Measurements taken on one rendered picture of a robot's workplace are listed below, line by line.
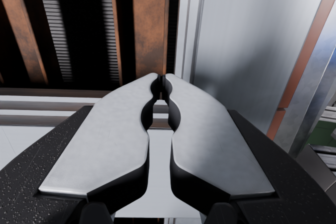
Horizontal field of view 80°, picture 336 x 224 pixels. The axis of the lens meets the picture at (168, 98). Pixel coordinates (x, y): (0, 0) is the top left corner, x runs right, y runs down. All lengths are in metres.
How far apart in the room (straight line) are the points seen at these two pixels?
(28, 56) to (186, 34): 0.32
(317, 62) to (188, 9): 0.34
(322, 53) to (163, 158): 0.36
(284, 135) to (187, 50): 0.41
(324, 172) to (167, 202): 0.32
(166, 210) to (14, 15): 0.39
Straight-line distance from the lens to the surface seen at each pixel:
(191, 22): 0.19
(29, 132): 0.26
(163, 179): 0.28
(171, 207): 0.34
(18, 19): 0.43
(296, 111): 0.53
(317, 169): 0.52
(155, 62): 0.38
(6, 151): 0.30
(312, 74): 0.49
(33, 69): 0.46
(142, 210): 0.35
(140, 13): 0.36
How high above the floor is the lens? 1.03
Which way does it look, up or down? 58 degrees down
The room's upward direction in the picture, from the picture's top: 178 degrees clockwise
